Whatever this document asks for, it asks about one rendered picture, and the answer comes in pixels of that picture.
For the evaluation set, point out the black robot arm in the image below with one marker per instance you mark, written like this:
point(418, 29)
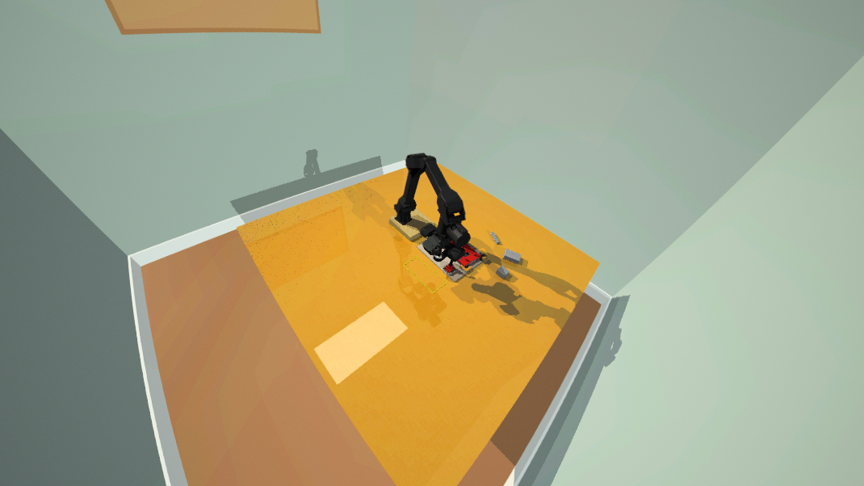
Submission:
point(449, 202)

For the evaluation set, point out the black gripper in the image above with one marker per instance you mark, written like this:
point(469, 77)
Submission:
point(451, 250)

